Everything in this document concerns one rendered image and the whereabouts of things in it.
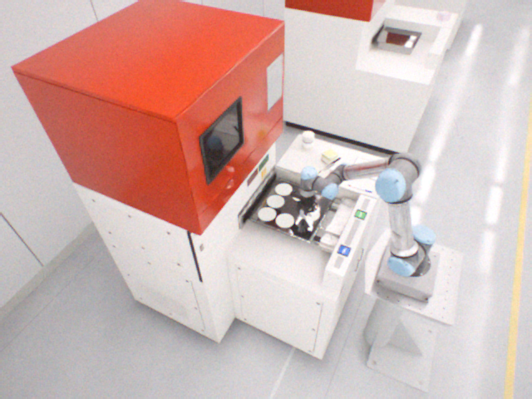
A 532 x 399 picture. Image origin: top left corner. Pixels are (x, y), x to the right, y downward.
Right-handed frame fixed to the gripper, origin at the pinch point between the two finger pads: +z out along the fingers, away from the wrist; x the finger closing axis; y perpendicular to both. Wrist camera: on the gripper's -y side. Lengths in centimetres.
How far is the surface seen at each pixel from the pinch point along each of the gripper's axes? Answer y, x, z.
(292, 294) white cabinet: 26.5, -26.3, 20.2
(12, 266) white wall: -118, -155, 61
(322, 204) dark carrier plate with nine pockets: -0.9, 14.9, 1.4
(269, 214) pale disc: -12.4, -13.3, 1.3
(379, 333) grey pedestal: 57, 20, 70
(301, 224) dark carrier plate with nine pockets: 3.4, -3.3, 1.4
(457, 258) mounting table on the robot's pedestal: 63, 53, 9
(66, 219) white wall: -140, -114, 61
